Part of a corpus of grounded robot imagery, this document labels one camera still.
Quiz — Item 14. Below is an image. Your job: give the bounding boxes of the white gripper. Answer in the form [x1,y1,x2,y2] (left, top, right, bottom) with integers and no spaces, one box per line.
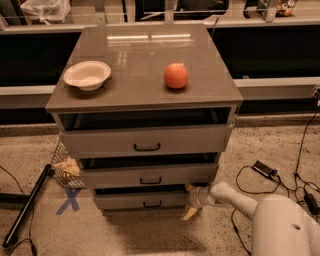
[181,184,214,221]

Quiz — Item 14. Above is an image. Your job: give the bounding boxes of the grey bottom drawer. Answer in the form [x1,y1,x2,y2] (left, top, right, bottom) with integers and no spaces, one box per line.
[93,184,188,212]

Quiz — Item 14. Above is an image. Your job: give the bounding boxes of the grey drawer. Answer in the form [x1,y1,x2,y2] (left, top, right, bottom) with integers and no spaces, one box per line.
[93,184,188,212]
[60,125,232,159]
[80,163,218,189]

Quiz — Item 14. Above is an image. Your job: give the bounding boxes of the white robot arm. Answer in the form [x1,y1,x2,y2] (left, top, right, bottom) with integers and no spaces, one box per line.
[182,182,320,256]

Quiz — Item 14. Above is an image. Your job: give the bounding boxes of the grey top drawer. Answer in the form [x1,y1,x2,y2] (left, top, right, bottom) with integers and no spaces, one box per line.
[60,125,232,159]

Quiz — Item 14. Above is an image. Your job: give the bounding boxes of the grey middle drawer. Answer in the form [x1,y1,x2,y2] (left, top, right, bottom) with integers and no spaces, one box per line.
[80,163,218,189]

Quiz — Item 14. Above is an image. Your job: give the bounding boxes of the grey drawer cabinet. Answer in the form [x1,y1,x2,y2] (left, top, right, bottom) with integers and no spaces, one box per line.
[45,23,244,216]

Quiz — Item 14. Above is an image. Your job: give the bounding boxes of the black power adapter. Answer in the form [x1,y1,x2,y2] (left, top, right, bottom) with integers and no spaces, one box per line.
[253,161,277,178]

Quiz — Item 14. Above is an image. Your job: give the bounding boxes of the blue tape cross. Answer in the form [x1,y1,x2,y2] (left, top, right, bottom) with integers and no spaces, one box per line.
[56,187,81,215]

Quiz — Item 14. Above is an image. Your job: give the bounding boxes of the crumpled paper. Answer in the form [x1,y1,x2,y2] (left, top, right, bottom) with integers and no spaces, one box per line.
[53,157,80,177]

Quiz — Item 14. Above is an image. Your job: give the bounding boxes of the black power brick right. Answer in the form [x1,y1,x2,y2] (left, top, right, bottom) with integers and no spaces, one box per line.
[304,193,320,215]

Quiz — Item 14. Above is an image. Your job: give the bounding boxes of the red apple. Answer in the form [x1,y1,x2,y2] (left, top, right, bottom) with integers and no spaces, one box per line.
[163,63,189,89]

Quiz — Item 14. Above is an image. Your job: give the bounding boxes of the black bar left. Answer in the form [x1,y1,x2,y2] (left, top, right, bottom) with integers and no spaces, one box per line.
[2,164,53,248]

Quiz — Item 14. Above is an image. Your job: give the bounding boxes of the white bowl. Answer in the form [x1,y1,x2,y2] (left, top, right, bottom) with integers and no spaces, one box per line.
[63,61,111,91]

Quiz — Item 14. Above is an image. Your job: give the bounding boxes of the clear plastic bag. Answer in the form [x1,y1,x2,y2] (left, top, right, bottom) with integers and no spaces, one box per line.
[20,0,71,25]

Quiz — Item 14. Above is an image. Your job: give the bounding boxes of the black cable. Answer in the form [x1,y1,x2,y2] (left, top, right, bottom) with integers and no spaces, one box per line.
[0,164,38,256]
[230,99,320,256]

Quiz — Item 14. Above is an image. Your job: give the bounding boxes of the wire mesh basket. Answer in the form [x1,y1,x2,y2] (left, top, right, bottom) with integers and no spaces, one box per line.
[51,141,85,189]

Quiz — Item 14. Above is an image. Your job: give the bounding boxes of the black cable left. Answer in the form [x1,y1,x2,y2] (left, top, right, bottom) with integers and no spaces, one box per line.
[0,164,38,256]

